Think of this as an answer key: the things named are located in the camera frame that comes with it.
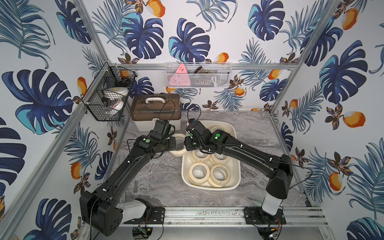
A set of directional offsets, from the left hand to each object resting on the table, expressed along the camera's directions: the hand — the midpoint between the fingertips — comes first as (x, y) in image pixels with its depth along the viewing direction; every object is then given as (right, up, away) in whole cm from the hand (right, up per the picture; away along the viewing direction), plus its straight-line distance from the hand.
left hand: (171, 140), depth 77 cm
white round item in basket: (-30, +25, +2) cm, 39 cm away
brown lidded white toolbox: (-18, +18, +15) cm, 30 cm away
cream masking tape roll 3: (+15, -11, +11) cm, 22 cm away
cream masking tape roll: (+4, -6, -3) cm, 8 cm away
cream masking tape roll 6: (+27, -22, +10) cm, 36 cm away
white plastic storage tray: (+36, -17, +12) cm, 41 cm away
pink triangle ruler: (+4, +36, +12) cm, 38 cm away
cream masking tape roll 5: (+14, -21, +11) cm, 27 cm away
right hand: (+8, -1, 0) cm, 8 cm away
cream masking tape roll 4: (+26, -12, +9) cm, 30 cm away
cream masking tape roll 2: (+28, +6, +23) cm, 37 cm away
